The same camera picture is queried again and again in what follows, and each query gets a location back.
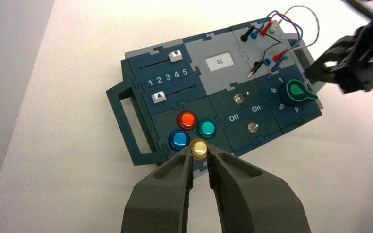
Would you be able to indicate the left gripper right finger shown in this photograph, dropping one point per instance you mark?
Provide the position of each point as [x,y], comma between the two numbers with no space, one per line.
[254,202]

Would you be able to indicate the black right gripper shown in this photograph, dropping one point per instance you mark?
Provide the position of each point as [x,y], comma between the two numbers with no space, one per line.
[370,61]

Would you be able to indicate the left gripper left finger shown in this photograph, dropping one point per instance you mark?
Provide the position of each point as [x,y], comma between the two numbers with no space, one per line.
[160,199]

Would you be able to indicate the black and green pointer knob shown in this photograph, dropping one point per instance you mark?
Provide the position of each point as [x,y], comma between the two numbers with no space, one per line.
[294,93]

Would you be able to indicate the blue dome push button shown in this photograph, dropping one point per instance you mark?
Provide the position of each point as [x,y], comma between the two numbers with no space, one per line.
[178,140]

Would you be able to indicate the yellow dome push button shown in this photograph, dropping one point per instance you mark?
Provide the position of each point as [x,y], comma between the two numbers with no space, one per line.
[200,148]

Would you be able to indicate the red dome push button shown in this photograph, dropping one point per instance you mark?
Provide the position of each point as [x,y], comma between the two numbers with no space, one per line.
[186,120]

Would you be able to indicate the teal dome push button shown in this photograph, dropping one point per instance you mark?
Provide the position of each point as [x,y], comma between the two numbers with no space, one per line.
[207,128]

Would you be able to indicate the white slider, up triangle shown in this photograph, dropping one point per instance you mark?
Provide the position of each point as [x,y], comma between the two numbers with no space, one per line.
[158,97]

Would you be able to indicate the white display showing 21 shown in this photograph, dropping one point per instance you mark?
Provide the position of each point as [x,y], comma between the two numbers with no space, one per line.
[220,61]

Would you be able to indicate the teal and grey task board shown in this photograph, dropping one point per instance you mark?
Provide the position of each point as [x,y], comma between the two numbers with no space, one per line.
[215,83]

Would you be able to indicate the white slider, down triangle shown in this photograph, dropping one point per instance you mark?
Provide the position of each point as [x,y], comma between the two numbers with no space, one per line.
[175,56]

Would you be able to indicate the silver toggle switch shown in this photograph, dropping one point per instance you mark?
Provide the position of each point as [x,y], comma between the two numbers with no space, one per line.
[252,127]
[238,98]

